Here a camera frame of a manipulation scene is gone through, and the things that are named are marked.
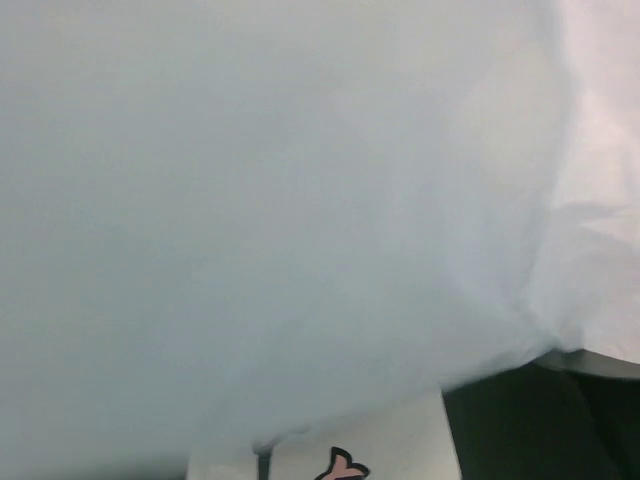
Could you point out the light blue plastic bag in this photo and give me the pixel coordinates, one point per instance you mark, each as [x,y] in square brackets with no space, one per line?
[233,225]

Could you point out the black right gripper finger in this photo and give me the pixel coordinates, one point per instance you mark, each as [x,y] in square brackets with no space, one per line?
[562,416]

